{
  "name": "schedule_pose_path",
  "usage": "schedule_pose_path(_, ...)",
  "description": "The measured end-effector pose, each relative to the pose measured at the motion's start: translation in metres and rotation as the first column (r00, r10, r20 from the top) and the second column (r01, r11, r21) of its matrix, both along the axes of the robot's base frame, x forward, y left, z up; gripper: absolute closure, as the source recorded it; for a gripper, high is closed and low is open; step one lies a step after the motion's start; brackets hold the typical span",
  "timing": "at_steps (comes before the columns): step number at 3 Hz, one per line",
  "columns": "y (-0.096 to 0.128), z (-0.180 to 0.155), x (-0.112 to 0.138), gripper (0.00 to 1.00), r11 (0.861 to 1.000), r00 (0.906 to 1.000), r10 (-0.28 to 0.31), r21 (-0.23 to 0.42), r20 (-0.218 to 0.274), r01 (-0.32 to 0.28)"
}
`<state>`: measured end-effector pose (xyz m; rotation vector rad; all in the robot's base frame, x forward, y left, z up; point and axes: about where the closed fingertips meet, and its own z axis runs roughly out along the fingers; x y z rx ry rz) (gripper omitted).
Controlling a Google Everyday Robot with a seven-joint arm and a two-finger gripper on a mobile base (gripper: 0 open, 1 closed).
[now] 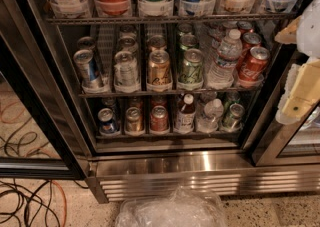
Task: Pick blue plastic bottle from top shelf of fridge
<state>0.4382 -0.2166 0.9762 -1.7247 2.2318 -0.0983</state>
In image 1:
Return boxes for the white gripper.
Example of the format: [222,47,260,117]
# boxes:
[275,0,320,125]

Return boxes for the clear water bottle middle shelf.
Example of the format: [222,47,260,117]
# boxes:
[206,29,242,89]

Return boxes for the clear water bottle shelf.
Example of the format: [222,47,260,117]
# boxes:
[196,99,224,133]
[206,29,242,89]

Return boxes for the green can bottom shelf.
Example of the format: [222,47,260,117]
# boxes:
[221,103,245,132]

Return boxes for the clear water bottle bottom shelf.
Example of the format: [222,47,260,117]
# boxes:
[196,99,224,133]

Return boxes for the red can bottom shelf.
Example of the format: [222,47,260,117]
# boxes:
[150,106,170,134]

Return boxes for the glass fridge door left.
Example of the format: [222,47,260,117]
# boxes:
[0,39,84,180]

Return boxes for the red Coca-Cola can front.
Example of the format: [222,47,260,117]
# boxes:
[238,46,270,87]

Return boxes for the red coca-cola can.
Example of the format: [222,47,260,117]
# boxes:
[236,32,262,70]
[238,46,270,87]

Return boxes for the red Coca-Cola can behind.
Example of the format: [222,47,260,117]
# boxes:
[236,32,262,70]

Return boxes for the green soda can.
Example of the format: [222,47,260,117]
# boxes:
[178,48,203,90]

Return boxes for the gold ginger ale can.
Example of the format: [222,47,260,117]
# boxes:
[147,50,172,92]

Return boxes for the white silver soda can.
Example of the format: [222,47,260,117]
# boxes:
[114,51,141,93]

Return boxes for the clear plastic bag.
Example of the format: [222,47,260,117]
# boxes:
[115,186,227,227]

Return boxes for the blue Pepsi can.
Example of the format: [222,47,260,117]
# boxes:
[98,108,120,135]

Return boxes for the blue silver soda can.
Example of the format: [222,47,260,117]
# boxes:
[73,49,107,93]

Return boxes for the black and orange cables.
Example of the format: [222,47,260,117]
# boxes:
[0,179,89,227]

